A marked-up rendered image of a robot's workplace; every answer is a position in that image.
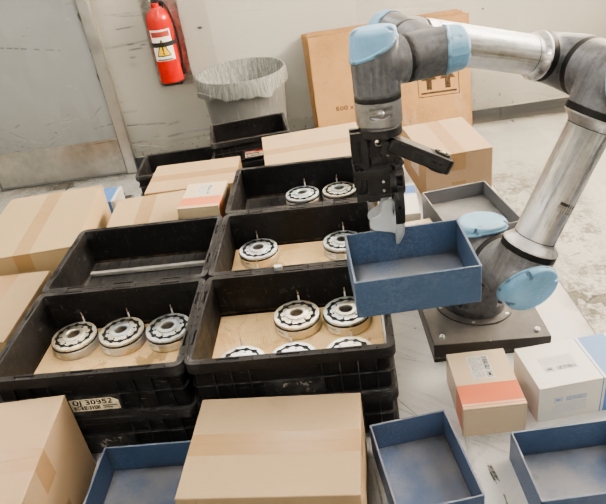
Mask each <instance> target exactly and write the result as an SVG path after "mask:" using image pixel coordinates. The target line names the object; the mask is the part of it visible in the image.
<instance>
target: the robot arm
mask: <svg viewBox="0 0 606 504"><path fill-rule="evenodd" d="M349 63H350V65H351V74H352V84H353V94H354V106H355V115H356V125H357V126H358V127H359V128H351V129H349V139H350V148H351V157H352V170H353V179H354V188H356V193H357V202H364V201H369V202H377V201H379V204H378V205H377V206H376V207H374V208H373V209H371V210H370V211H369V212H368V219H369V220H370V227H371V229H373V230H375V231H384V232H393V233H395V235H396V244H399V243H400V242H401V240H402V238H403V236H404V234H405V198H404V193H405V190H406V187H405V176H404V169H403V165H404V160H403V158H404V159H407V160H410V161H412V162H415V163H417V164H420V165H422V166H425V167H427V168H429V169H430V170H431V171H434V172H436V173H439V174H442V173H443V174H445V175H448V174H449V172H450V170H451V168H452V166H453V164H454V161H453V160H452V159H451V158H450V157H451V156H450V155H449V154H448V153H446V152H444V151H442V150H439V149H432V148H430V147H427V146H425V145H422V144H420V143H417V142H415V141H412V140H410V139H407V138H404V137H402V136H399V135H400V134H401V133H402V123H401V122H402V121H403V114H402V99H401V84H403V83H409V82H414V81H419V80H423V79H428V78H432V77H437V76H442V75H444V76H447V75H448V74H450V73H453V72H457V71H461V70H463V69H464V68H465V67H467V68H475V69H483V70H491V71H499V72H507V73H515V74H521V75H522V77H523V78H524V79H526V80H528V81H535V82H540V83H543V84H546V85H548V86H550V87H553V88H555V89H557V90H559V91H561V92H564V93H566V94H567V95H569V98H568V100H567V102H566V104H565V107H564V108H565V110H566V113H567V115H568V119H567V121H566V123H565V126H564V128H563V130H562V132H561V134H560V136H559V138H558V140H557V142H556V144H555V146H554V148H553V150H552V152H551V154H550V156H549V159H548V161H547V163H546V165H545V167H544V169H543V171H542V173H541V175H540V177H539V179H538V181H537V183H536V185H535V187H534V189H533V192H532V194H531V196H530V198H529V200H528V202H527V204H526V206H525V208H524V210H523V212H522V214H521V216H520V218H519V220H518V222H517V225H516V227H515V228H514V229H511V230H508V231H507V229H508V227H509V226H508V221H507V219H506V218H505V217H504V216H502V215H500V214H497V213H493V212H472V213H468V214H465V215H462V216H460V217H459V218H458V221H459V222H460V224H461V226H462V228H463V230H464V232H465V234H466V236H467V238H468V240H469V241H470V243H471V245H472V247H473V249H474V251H475V253H476V255H477V257H478V259H479V260H480V262H481V264H482V290H481V301H480V302H473V303H466V304H459V305H451V306H445V307H446V308H447V309H448V310H449V311H450V312H452V313H454V314H455V315H458V316H460V317H464V318H468V319H487V318H491V317H494V316H496V315H498V314H500V313H501V312H502V311H503V310H504V309H505V307H506V305H507V306H508V307H510V308H511V309H514V310H528V309H532V308H534V307H536V306H538V305H540V304H542V303H543V302H545V301H546V300H547V299H548V298H549V297H550V296H551V295H552V294H553V292H554V291H555V289H556V287H557V285H558V280H559V279H558V274H557V273H556V270H555V269H554V268H553V266H554V264H555V262H556V260H557V258H558V256H559V254H558V252H557V249H556V246H555V245H556V243H557V241H558V239H559V237H560V235H561V233H562V231H563V230H564V228H565V226H566V224H567V222H568V220H569V218H570V216H571V214H572V212H573V210H574V208H575V207H576V205H577V203H578V201H579V199H580V197H581V195H582V193H583V191H584V189H585V187H586V185H587V184H588V182H589V180H590V178H591V176H592V174H593V172H594V170H595V168H596V166H597V164H598V162H599V160H600V159H601V157H602V155H603V153H604V151H605V149H606V39H605V38H602V37H599V36H596V35H592V34H584V33H570V32H556V31H547V30H536V31H534V32H532V33H531V34H529V33H523V32H516V31H510V30H504V29H497V28H491V27H484V26H478V25H472V24H465V23H459V22H453V21H446V20H440V19H433V18H427V17H420V16H414V15H407V14H403V13H401V12H399V11H397V10H390V9H384V10H381V11H379V12H377V13H376V14H374V15H373V17H372V18H371V19H370V21H369V23H368V25H365V26H361V27H358V28H355V29H353V30H352V31H351V33H350V35H349ZM376 140H378V142H375V141H376ZM356 169H358V170H356ZM389 197H390V198H389Z"/></svg>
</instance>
